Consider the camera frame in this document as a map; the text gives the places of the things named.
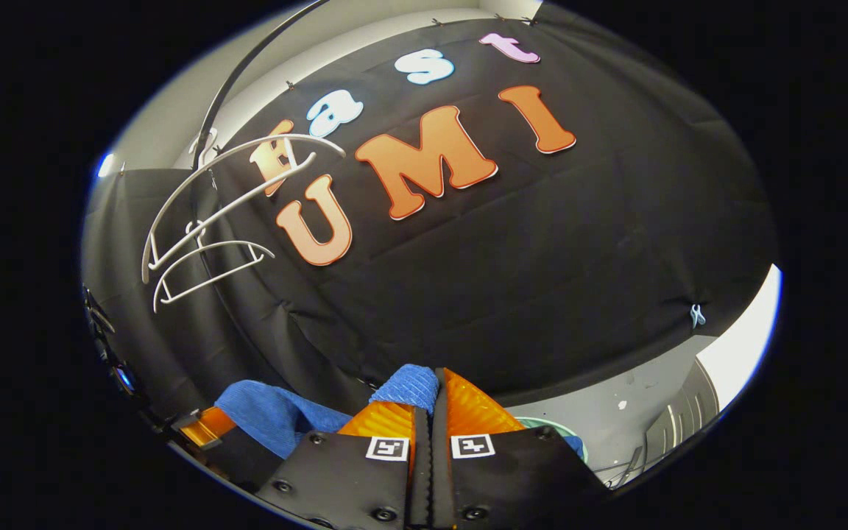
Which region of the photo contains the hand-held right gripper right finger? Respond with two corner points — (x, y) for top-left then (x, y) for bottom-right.
(431, 367), (612, 530)

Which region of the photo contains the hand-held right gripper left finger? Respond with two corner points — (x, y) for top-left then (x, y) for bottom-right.
(256, 401), (425, 530)

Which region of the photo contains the green laundry hamper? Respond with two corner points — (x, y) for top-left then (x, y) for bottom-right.
(516, 416), (588, 463)

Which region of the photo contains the blue corduroy jacket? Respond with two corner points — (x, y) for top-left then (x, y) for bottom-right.
(214, 364), (587, 463)

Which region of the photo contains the white clothes hanger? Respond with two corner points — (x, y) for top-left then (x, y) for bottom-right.
(142, 135), (346, 284)
(153, 241), (276, 314)

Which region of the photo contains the black clothes rack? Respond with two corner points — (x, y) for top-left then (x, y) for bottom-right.
(187, 0), (333, 251)

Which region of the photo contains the black backdrop cloth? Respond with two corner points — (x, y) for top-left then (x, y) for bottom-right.
(82, 4), (778, 413)

